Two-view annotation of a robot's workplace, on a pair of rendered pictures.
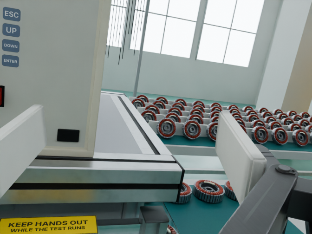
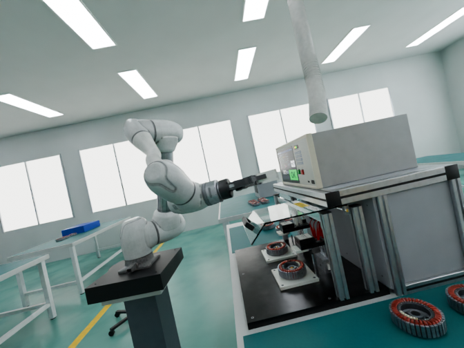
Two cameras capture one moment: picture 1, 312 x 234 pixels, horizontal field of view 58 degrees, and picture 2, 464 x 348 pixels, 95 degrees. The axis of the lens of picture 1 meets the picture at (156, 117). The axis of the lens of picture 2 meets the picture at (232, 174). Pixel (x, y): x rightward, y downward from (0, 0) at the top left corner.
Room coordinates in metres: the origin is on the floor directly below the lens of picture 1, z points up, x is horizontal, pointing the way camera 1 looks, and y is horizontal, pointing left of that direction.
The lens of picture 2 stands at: (0.24, -0.75, 1.24)
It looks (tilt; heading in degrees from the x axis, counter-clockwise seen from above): 0 degrees down; 106
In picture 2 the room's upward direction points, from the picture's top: 12 degrees counter-clockwise
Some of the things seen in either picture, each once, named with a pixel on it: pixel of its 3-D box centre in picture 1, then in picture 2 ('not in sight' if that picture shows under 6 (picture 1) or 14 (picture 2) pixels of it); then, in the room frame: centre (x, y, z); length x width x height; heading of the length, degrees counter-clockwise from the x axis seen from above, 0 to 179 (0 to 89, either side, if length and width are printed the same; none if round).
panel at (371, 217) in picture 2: not in sight; (330, 220); (0.36, 0.32, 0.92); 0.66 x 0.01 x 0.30; 109
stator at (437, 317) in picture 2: not in sight; (416, 315); (0.47, -0.11, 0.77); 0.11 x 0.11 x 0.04
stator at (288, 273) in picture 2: not in sight; (291, 268); (0.15, 0.13, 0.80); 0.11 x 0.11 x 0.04
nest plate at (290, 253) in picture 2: not in sight; (277, 253); (0.08, 0.36, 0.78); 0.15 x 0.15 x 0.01; 19
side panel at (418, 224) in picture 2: not in sight; (425, 235); (0.60, 0.06, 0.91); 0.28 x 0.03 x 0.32; 19
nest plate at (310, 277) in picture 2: not in sight; (293, 275); (0.15, 0.13, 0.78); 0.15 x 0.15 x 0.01; 19
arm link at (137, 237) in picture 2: not in sight; (137, 235); (-0.71, 0.29, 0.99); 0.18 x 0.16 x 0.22; 60
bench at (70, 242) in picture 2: not in sight; (88, 251); (-3.60, 2.21, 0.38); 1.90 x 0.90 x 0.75; 109
